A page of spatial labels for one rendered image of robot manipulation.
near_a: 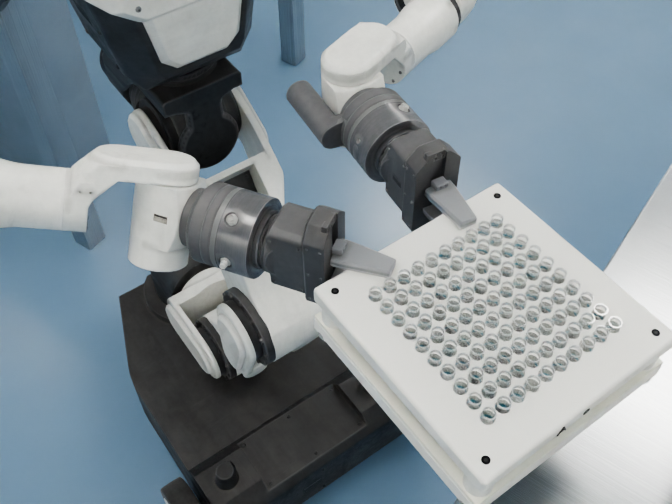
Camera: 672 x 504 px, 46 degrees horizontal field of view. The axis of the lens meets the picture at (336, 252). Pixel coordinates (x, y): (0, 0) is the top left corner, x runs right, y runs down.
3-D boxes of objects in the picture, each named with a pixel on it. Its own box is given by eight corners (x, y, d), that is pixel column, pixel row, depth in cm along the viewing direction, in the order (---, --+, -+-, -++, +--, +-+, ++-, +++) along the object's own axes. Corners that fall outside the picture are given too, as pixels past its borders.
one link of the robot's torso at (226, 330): (177, 332, 169) (211, 294, 125) (256, 288, 177) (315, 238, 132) (213, 395, 169) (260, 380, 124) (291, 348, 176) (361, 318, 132)
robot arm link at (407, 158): (481, 136, 82) (420, 74, 89) (402, 167, 79) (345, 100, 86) (468, 218, 92) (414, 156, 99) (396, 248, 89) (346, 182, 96)
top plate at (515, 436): (481, 496, 65) (485, 486, 64) (312, 300, 78) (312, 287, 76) (674, 347, 74) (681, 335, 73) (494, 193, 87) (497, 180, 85)
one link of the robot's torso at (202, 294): (169, 326, 175) (159, 291, 165) (246, 284, 183) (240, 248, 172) (216, 393, 165) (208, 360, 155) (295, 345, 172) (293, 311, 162)
